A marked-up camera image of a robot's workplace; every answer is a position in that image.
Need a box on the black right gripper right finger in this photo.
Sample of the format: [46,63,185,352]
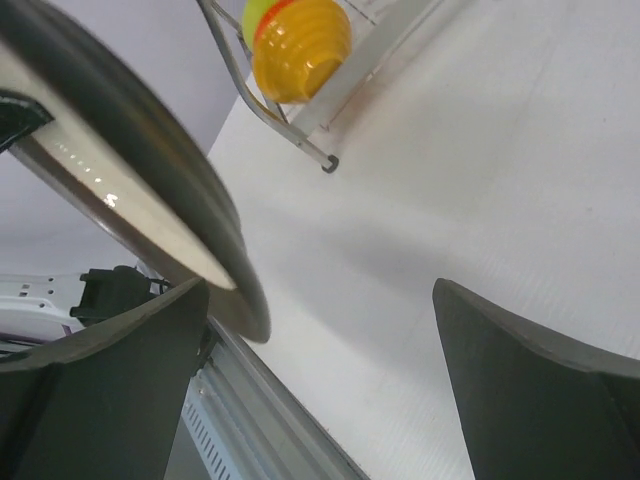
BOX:
[432,278,639,479]

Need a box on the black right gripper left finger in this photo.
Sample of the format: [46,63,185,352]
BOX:
[1,279,209,479]

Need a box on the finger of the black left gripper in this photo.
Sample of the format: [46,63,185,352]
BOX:
[0,89,53,150]

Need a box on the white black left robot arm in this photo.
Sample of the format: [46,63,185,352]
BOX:
[1,90,170,354]

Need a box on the stainless steel dish rack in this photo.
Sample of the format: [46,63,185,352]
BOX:
[198,1,468,174]

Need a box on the lime green bowl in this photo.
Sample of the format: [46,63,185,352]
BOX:
[241,0,276,51]

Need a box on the orange bowl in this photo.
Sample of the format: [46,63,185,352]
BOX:
[253,0,293,41]

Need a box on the yellow bowl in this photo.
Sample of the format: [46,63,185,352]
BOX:
[252,0,352,104]

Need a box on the white slotted cable duct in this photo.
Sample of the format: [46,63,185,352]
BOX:
[182,395,241,480]

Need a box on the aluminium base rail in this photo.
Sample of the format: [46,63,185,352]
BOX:
[185,320,367,479]

